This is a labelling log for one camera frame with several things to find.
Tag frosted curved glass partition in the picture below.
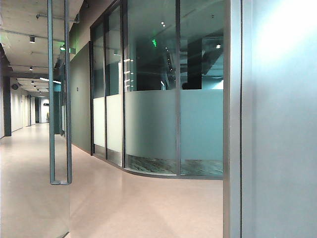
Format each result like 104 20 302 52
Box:
123 0 224 179

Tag dark framed sliding glass doors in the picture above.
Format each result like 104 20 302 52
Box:
89 3 125 167

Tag dark square column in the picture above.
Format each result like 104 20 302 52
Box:
187 37 203 90

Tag green lit exit sign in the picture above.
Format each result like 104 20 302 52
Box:
60 41 77 55

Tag long linear ceiling light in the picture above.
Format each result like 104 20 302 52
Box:
39 76 62 84

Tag grey ceiling pipe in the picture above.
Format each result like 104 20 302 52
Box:
36 13 81 25

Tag clear glass door panel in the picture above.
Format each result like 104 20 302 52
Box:
0 0 73 238

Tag dark corridor pillar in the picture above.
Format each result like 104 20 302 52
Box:
2 76 12 137

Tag grey metal frame post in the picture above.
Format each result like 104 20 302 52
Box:
222 0 243 238

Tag teal long door pull handle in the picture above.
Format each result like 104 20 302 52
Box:
47 0 73 185

